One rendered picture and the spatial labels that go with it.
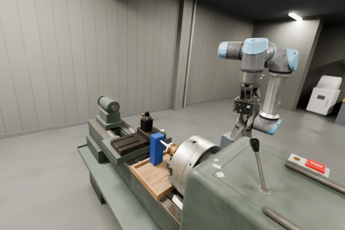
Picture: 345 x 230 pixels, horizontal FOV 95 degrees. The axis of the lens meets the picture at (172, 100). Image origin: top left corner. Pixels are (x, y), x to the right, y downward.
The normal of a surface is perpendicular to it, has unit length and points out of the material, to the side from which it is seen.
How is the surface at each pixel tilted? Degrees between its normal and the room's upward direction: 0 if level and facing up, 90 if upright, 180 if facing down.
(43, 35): 90
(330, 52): 90
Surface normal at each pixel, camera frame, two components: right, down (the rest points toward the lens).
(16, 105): 0.60, 0.28
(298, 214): 0.08, -0.95
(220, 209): -0.73, 0.14
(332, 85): -0.76, -0.21
